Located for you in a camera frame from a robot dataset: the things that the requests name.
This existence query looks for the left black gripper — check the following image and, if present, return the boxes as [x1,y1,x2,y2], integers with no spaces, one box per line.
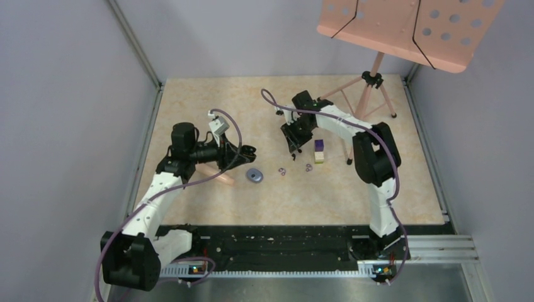
[189,133,249,171]

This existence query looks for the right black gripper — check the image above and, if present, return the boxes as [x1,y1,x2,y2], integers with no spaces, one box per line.
[281,118,316,154]

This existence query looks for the black earbud charging case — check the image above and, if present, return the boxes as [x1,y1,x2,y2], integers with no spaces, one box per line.
[241,145,257,162]

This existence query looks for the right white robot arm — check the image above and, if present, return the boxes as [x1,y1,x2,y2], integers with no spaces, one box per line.
[276,91,402,259]

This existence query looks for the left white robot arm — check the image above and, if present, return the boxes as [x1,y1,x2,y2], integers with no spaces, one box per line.
[97,117,256,291]

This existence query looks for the grey earbud charging case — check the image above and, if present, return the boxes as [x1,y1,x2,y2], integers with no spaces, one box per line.
[246,168,264,183]

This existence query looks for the purple and cream block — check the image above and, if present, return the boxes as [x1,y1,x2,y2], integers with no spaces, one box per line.
[314,140,325,164]

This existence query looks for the pink tapered wooden leg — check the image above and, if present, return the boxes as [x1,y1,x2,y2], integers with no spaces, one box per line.
[196,164,235,186]

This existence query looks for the pink music stand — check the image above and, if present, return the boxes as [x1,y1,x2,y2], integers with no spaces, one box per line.
[316,0,506,166]

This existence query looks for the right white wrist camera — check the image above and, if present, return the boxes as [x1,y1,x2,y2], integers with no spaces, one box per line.
[275,107,291,124]

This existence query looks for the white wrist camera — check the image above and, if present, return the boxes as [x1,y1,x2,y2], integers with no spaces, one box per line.
[275,107,291,124]
[208,113,230,136]

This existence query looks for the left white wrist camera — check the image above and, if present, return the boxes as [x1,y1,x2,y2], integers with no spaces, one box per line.
[208,113,230,136]

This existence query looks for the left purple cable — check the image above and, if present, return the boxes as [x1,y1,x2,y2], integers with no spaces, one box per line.
[94,109,244,302]

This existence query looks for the purple cable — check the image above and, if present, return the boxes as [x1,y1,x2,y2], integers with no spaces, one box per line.
[260,88,412,286]
[94,109,244,302]

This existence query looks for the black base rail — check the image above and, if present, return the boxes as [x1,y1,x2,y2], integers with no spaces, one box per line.
[156,225,411,272]

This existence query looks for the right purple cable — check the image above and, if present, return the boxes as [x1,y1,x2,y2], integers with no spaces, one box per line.
[260,88,412,286]

